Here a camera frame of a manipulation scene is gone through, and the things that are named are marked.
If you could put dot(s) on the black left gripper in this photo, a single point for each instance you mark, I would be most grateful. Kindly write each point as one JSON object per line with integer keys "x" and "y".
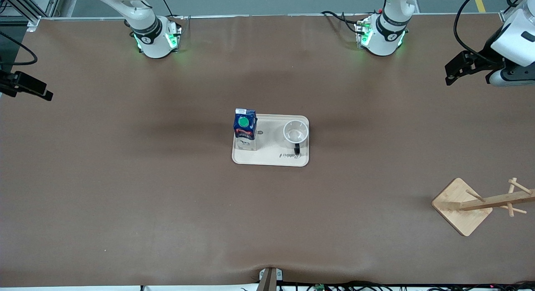
{"x": 486, "y": 57}

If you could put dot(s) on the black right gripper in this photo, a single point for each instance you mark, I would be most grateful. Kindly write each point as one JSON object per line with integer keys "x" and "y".
{"x": 9, "y": 82}

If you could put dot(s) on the blue milk carton green cap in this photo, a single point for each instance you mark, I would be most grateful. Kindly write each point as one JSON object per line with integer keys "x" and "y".
{"x": 245, "y": 128}

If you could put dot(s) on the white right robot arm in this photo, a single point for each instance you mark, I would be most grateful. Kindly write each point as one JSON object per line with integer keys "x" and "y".
{"x": 150, "y": 40}

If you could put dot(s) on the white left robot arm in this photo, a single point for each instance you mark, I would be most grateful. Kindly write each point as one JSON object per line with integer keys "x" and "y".
{"x": 384, "y": 36}

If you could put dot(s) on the wooden cup rack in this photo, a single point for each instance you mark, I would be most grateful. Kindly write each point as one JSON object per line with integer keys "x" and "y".
{"x": 462, "y": 209}

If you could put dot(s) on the cream plastic tray rabbit print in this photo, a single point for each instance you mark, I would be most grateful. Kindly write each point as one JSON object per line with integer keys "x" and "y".
{"x": 271, "y": 155}

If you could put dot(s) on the small green circuit board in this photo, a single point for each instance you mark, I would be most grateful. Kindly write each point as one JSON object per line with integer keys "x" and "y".
{"x": 319, "y": 287}

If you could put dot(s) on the aluminium frame rail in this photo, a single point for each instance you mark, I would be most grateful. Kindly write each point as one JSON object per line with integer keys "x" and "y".
{"x": 29, "y": 8}
{"x": 505, "y": 15}

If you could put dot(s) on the metal bracket camera post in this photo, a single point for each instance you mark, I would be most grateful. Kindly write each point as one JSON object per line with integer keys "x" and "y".
{"x": 269, "y": 279}

